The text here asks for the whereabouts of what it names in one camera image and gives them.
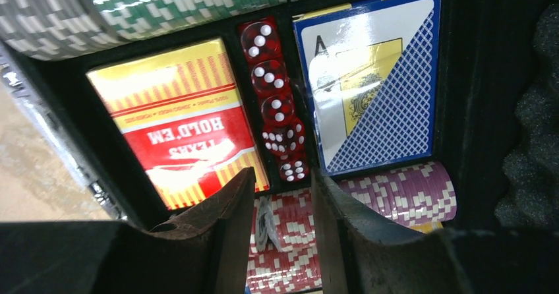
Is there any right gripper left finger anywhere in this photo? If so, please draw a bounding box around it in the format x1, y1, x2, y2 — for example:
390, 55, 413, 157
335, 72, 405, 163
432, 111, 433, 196
1, 167, 256, 293

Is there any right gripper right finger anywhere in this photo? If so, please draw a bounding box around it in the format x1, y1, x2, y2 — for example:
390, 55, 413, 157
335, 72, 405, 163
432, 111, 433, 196
311, 169, 558, 293

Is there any red die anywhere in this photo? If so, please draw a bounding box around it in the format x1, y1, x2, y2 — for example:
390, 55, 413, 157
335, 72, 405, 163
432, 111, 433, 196
260, 94, 295, 127
262, 117, 306, 156
238, 16, 281, 64
277, 153, 309, 183
250, 59, 291, 98

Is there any black poker set case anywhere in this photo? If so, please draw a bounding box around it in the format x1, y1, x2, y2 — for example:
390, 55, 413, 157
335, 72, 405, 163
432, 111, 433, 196
3, 0, 558, 229

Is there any red Texas Hold'em card box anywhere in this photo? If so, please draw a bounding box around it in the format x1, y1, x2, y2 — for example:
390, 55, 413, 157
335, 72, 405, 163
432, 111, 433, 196
87, 38, 270, 210

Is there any red white poker chip stack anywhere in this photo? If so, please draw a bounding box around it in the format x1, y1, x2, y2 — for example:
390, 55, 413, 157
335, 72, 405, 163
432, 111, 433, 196
246, 189, 322, 293

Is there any gold poker chip stack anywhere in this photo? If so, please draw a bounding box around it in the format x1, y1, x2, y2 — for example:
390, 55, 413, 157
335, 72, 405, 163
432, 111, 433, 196
410, 222, 443, 234

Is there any purple white poker chip stack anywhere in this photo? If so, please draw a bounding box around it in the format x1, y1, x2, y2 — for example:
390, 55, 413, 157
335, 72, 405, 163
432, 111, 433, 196
338, 162, 457, 227

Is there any blue ace card box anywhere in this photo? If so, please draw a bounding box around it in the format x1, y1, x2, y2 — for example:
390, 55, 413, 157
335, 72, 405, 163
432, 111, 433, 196
293, 0, 441, 176

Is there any green poker chip stack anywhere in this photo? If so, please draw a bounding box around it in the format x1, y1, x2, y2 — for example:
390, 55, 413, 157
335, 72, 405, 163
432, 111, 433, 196
92, 0, 287, 40

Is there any grey poker chip stack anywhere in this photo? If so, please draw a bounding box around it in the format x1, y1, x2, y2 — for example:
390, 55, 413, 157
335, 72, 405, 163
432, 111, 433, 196
1, 0, 126, 61

